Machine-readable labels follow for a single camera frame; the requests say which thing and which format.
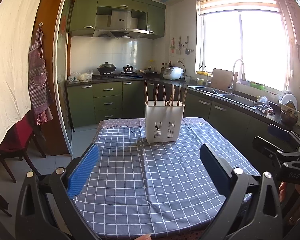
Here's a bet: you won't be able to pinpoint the red checked apron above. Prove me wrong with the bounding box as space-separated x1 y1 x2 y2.
28 23 53 125

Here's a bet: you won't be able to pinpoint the steel kitchen faucet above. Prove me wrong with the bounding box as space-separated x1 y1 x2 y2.
228 59 245 94

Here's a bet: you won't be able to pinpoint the brown wooden chopstick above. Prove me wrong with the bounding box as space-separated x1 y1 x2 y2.
154 84 159 106
171 85 175 106
162 85 167 106
166 91 176 106
177 86 181 106
182 86 188 106
144 80 148 105

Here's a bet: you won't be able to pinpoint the white plastic utensil holder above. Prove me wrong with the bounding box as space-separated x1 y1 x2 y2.
145 101 185 143

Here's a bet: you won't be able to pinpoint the gas stove top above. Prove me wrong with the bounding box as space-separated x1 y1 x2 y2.
93 72 142 80

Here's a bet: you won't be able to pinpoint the steel range hood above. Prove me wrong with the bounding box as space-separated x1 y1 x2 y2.
93 7 149 39

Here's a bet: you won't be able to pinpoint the white curtain cloth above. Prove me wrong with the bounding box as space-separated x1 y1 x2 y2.
0 0 40 144

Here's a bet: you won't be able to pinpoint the wooden cutting board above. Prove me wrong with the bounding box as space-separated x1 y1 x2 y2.
210 68 232 93

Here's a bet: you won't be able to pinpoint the small black pot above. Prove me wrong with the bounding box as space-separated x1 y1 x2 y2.
123 64 134 73

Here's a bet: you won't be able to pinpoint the person's right hand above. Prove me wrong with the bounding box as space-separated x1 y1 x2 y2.
279 181 300 228

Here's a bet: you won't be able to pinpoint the green upper cabinets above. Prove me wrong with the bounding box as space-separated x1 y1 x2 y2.
69 0 166 39

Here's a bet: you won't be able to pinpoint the white rice cooker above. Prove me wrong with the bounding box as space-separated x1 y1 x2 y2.
162 66 184 80

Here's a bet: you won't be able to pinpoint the blue checked tablecloth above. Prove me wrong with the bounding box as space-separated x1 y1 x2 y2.
74 118 257 239

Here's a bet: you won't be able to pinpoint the red wooden chair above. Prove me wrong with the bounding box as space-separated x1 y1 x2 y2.
0 113 46 183

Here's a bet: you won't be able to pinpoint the green cabinets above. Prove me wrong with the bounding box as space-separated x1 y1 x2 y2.
69 0 166 39
66 79 291 171

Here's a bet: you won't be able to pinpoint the black frying pan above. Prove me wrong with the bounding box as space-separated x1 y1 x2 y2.
139 68 158 76

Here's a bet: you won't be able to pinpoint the crumpled dish rag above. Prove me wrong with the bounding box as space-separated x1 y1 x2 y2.
256 96 275 115

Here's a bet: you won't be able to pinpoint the black wok with lid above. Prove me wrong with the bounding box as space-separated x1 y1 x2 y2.
97 62 116 74

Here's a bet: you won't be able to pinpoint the white dish rack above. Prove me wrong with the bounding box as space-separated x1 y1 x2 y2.
279 90 300 126

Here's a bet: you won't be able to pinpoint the white plastic bag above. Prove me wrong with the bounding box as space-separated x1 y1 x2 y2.
68 72 93 82

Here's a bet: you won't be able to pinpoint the person's left thumb tip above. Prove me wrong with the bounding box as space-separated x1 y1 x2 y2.
134 233 151 240

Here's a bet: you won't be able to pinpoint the green lower cabinets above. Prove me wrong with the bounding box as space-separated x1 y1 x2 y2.
66 79 291 171

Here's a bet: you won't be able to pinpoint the steel double sink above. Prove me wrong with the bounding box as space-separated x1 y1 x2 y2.
190 86 257 109

